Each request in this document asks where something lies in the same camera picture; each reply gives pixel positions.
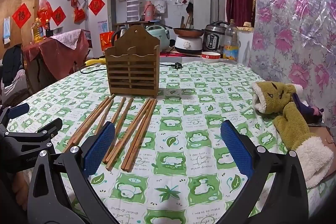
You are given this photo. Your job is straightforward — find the wall calendar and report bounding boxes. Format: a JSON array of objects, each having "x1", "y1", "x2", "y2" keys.
[{"x1": 3, "y1": 17, "x2": 11, "y2": 45}]

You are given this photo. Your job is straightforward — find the plastic drawer tower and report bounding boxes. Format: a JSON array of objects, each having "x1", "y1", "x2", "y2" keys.
[{"x1": 126, "y1": 0, "x2": 140, "y2": 22}]

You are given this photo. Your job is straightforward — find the yellow plastic object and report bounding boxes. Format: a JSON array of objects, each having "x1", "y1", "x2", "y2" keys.
[{"x1": 84, "y1": 57, "x2": 107, "y2": 66}]

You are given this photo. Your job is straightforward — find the white refrigerator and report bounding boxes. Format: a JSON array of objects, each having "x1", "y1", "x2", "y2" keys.
[{"x1": 88, "y1": 0, "x2": 116, "y2": 33}]

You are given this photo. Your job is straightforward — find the group of wooden chopsticks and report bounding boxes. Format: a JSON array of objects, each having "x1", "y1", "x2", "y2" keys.
[{"x1": 62, "y1": 94, "x2": 158, "y2": 171}]

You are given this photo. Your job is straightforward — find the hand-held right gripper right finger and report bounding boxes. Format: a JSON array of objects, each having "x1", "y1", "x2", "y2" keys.
[{"x1": 218, "y1": 120, "x2": 309, "y2": 224}]

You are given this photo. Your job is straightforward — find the black jacket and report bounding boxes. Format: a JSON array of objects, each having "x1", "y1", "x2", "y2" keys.
[{"x1": 1, "y1": 44, "x2": 26, "y2": 88}]

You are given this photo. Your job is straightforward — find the white bowl with red band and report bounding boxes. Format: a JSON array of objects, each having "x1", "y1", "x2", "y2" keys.
[{"x1": 201, "y1": 51, "x2": 221, "y2": 61}]

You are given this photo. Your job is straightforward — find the red gift bag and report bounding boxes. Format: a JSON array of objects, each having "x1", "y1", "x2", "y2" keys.
[{"x1": 99, "y1": 31, "x2": 115, "y2": 51}]

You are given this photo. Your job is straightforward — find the pink thermos flask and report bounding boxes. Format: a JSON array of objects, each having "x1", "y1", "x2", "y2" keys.
[{"x1": 143, "y1": 1, "x2": 155, "y2": 21}]

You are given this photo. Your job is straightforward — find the mint green rice cooker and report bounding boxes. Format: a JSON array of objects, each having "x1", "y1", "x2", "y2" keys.
[{"x1": 146, "y1": 25, "x2": 172, "y2": 52}]

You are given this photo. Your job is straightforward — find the yellow cooking oil jug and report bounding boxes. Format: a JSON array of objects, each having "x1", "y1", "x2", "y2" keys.
[{"x1": 31, "y1": 18, "x2": 44, "y2": 43}]

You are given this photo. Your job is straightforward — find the copper frying pan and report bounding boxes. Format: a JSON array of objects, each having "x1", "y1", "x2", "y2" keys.
[{"x1": 173, "y1": 27, "x2": 205, "y2": 37}]

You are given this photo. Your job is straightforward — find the floral foil wall covering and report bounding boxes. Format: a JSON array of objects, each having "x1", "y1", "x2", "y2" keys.
[{"x1": 248, "y1": 0, "x2": 336, "y2": 119}]

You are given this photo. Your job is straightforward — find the silver black pressure cooker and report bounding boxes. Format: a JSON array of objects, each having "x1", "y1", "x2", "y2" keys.
[{"x1": 204, "y1": 21, "x2": 231, "y2": 54}]

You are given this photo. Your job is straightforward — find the white electric hot plate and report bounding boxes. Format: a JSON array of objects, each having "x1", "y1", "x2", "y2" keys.
[{"x1": 174, "y1": 34, "x2": 203, "y2": 54}]

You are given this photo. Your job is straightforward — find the steel electric kettle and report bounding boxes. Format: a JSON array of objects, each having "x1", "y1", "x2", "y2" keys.
[{"x1": 111, "y1": 28, "x2": 128, "y2": 46}]

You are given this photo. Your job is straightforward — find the purple cloth item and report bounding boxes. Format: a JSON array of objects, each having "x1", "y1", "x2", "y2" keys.
[{"x1": 292, "y1": 93, "x2": 324, "y2": 117}]

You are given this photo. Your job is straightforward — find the brown cardboard box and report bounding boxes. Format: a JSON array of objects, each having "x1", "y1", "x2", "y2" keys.
[{"x1": 307, "y1": 123, "x2": 336, "y2": 177}]

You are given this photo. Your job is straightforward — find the wooden slatted chopstick holder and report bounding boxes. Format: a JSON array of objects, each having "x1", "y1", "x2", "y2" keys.
[{"x1": 105, "y1": 25, "x2": 161, "y2": 99}]

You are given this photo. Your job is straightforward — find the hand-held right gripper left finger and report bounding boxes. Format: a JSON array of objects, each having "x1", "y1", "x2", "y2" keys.
[{"x1": 28, "y1": 121, "x2": 118, "y2": 224}]

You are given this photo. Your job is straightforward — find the clear plastic oil bottle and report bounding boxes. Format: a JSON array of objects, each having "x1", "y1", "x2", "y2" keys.
[{"x1": 223, "y1": 19, "x2": 240, "y2": 61}]

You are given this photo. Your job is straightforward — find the red diamond paper poster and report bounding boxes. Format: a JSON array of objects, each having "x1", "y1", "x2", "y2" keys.
[
  {"x1": 88, "y1": 0, "x2": 106, "y2": 16},
  {"x1": 12, "y1": 3, "x2": 32, "y2": 29},
  {"x1": 51, "y1": 6, "x2": 66, "y2": 26}
]

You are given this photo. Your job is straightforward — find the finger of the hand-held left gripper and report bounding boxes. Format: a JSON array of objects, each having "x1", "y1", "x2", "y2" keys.
[
  {"x1": 4, "y1": 118, "x2": 63, "y2": 147},
  {"x1": 0, "y1": 103, "x2": 30, "y2": 132}
]

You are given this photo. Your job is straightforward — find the green checked tablecloth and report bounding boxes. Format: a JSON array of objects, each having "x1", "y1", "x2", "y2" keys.
[{"x1": 5, "y1": 59, "x2": 336, "y2": 224}]

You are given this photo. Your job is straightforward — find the pink cloth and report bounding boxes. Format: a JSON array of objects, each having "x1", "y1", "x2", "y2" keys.
[{"x1": 49, "y1": 29, "x2": 82, "y2": 50}]

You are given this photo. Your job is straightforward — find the black power cable with plug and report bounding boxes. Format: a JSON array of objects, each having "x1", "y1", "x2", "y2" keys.
[{"x1": 80, "y1": 62, "x2": 185, "y2": 75}]

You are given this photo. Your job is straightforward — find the wooden shelf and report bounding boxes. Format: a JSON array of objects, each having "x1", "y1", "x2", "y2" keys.
[{"x1": 115, "y1": 20, "x2": 161, "y2": 31}]

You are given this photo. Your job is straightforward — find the person's left hand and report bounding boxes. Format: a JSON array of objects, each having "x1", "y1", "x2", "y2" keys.
[{"x1": 12, "y1": 170, "x2": 31, "y2": 214}]

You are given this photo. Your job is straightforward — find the side table with red cloth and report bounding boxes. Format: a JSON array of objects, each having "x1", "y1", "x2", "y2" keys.
[{"x1": 22, "y1": 29, "x2": 89, "y2": 81}]

